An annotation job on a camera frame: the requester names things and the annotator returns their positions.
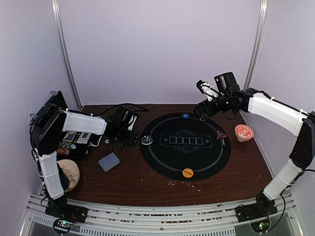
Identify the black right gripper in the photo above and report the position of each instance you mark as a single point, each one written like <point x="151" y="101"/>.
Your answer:
<point x="210" y="111"/>

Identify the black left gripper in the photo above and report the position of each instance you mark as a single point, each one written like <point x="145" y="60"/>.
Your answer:
<point x="133" y="139"/>

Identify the blue small blind button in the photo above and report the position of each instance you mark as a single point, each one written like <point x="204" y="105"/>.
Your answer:
<point x="185" y="115"/>

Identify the clear acrylic dealer button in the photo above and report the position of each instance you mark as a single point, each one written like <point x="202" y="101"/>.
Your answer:
<point x="146" y="140"/>

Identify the red triangular all-in marker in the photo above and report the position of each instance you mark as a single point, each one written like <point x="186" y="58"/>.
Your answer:
<point x="221" y="135"/>

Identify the yellow big blind button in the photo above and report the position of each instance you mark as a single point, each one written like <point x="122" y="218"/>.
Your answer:
<point x="188" y="173"/>

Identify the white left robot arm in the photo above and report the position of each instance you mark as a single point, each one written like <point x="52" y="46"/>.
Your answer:
<point x="47" y="163"/>

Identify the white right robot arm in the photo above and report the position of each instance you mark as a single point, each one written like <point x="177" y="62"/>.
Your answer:
<point x="286" y="134"/>

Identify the blue playing card deck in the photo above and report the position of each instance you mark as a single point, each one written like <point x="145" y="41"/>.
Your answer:
<point x="109" y="161"/>

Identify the round black poker mat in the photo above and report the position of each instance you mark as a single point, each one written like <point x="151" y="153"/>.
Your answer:
<point x="180" y="143"/>

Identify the red white patterned bowl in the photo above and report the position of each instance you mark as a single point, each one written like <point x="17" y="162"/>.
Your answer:
<point x="243" y="133"/>

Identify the white playing card box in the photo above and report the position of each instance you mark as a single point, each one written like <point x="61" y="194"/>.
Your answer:
<point x="83" y="138"/>

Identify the black poker set case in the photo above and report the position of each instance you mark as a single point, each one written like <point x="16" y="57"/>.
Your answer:
<point x="47" y="135"/>

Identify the blue-backed playing card box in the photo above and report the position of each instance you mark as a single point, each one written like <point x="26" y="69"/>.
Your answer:
<point x="69" y="137"/>

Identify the beige patterned plate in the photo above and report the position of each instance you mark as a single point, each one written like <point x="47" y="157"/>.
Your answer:
<point x="71" y="170"/>

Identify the front chips row in case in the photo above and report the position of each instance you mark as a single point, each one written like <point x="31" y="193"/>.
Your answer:
<point x="65" y="148"/>

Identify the dark blue mug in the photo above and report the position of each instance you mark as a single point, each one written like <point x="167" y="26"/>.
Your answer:
<point x="63" y="179"/>

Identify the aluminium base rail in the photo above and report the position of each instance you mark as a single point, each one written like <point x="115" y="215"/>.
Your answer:
<point x="218" y="219"/>

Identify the aluminium frame post right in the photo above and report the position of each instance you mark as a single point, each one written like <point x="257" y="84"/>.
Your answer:
<point x="257" y="43"/>

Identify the aluminium frame post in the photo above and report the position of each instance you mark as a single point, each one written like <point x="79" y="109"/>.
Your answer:
<point x="257" y="43"/>
<point x="65" y="56"/>

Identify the aluminium frame post left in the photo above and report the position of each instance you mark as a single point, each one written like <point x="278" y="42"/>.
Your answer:
<point x="65" y="56"/>

